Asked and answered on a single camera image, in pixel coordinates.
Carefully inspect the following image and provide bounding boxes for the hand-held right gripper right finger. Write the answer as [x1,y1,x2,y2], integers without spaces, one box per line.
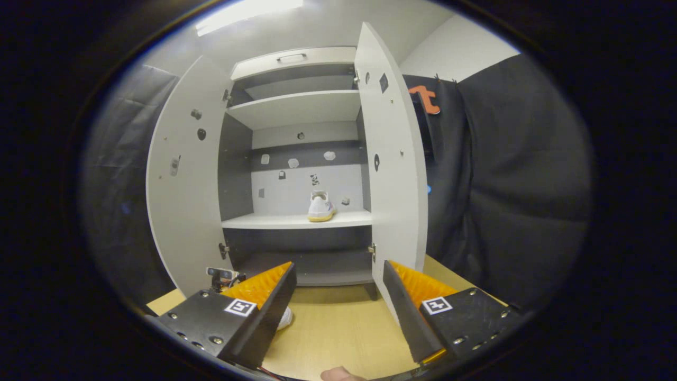
[383,260,522,365]

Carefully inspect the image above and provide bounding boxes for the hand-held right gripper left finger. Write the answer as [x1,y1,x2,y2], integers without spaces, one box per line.
[158,261,297,371]

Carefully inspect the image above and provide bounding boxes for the white cabinet door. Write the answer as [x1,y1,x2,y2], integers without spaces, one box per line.
[145,56,236,298]
[353,21,429,323]

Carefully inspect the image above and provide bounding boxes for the white shoe cabinet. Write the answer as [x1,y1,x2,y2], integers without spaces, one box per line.
[145,21,429,323]

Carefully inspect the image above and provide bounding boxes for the white cabinet shelf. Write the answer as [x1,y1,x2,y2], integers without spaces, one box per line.
[226,90,363,130]
[221,210,373,230]

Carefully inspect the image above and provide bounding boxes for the black backdrop cloth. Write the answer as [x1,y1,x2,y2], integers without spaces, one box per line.
[79,53,593,307]

